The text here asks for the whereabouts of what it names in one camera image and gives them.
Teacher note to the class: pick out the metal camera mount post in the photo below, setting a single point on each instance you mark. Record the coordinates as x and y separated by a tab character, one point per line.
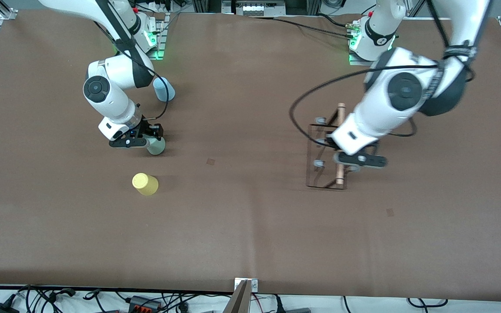
242	300

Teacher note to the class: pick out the aluminium left arm base plate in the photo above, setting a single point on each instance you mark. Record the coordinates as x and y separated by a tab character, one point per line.
359	61

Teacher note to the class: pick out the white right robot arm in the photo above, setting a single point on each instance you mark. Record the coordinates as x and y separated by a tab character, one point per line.
111	74

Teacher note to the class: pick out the light blue plastic cup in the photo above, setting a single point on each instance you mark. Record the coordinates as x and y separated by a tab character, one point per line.
165	91

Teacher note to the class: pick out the aluminium right arm base plate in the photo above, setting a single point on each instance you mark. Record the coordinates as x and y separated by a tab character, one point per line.
161	39

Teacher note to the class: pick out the grey socket strip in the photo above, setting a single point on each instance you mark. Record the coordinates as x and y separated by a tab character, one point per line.
257	8

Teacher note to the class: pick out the black power adapter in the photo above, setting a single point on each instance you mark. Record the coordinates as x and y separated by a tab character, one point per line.
1	308

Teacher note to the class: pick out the mint green plastic cup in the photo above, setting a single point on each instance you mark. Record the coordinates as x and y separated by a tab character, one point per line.
157	148

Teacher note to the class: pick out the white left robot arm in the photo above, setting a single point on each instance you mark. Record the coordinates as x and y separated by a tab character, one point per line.
407	87

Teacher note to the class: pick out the brown table cover sheet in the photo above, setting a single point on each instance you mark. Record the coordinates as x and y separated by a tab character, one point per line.
233	226

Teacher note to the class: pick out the yellow plastic cup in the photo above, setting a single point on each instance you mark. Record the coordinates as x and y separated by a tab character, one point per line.
145	184

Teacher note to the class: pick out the black box with orange connectors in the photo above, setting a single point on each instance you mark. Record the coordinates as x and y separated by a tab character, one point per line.
144	303

